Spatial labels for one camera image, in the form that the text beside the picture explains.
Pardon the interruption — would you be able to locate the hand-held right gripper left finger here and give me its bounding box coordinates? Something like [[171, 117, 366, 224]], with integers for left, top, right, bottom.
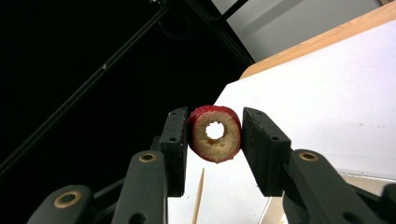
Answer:
[[110, 106, 190, 224]]

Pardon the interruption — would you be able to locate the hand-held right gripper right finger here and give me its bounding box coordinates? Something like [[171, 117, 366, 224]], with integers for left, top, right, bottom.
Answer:
[[241, 106, 387, 224]]

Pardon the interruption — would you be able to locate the cored red hawthorn fruit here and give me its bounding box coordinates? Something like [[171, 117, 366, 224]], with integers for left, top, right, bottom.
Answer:
[[188, 105, 243, 164]]

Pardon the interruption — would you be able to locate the thin wooden skewer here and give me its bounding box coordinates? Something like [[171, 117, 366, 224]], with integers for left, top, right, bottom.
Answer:
[[191, 167, 205, 224]]

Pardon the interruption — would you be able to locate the light wooden table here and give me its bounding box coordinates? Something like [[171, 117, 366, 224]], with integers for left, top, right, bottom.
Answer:
[[238, 1, 396, 80]]

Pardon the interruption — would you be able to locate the white cabinet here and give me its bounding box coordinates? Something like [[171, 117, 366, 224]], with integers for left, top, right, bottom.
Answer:
[[210, 0, 383, 63]]

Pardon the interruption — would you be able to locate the black diagonal frame strut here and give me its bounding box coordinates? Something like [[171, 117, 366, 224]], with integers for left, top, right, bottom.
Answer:
[[183, 0, 256, 67]]

